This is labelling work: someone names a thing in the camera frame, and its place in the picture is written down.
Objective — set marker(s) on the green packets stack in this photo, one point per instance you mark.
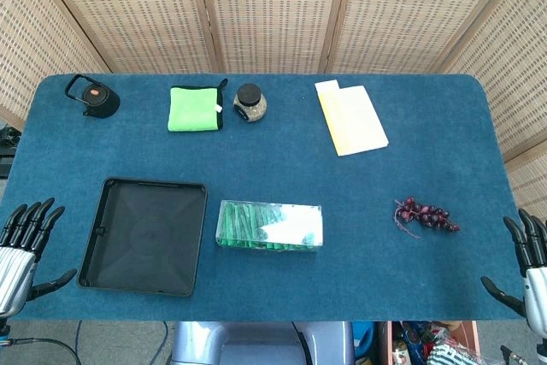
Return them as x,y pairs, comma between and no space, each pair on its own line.
239,221

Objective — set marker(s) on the blue plastic bag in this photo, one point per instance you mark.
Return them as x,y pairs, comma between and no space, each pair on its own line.
364,339

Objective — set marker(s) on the black teapot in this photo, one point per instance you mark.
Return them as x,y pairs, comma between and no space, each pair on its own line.
99,100

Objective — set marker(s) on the purple artificial grape bunch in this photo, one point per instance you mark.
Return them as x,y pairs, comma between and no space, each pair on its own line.
427,214

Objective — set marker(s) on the yellow and white paper envelope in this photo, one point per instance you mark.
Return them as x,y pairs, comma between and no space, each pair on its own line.
352,119

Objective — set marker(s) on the cardboard box with assorted items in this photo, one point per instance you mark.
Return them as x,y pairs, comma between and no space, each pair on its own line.
431,345

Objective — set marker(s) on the green microfiber cloth black trim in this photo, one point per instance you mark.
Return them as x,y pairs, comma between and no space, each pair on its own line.
192,109

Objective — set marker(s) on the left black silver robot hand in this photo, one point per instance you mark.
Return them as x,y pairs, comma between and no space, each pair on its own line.
17,254

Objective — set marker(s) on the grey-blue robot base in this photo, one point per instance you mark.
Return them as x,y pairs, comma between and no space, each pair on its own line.
256,343

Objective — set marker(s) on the black square plastic tray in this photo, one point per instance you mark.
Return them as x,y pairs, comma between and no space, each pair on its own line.
145,237

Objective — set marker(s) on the black equipment beside table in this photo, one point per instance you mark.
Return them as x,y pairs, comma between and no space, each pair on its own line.
6,147

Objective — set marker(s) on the woven rattan folding screen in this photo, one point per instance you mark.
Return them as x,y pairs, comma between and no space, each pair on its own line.
273,10

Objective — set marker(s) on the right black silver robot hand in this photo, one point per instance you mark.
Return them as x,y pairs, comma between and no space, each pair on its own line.
534,284

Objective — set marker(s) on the glass jar with black lid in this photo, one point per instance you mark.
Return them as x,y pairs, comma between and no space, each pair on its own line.
250,104

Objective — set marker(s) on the blue felt table cover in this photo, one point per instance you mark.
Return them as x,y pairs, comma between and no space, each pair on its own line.
273,168

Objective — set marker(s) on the clear box of green items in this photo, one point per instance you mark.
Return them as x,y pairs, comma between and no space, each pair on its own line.
269,228

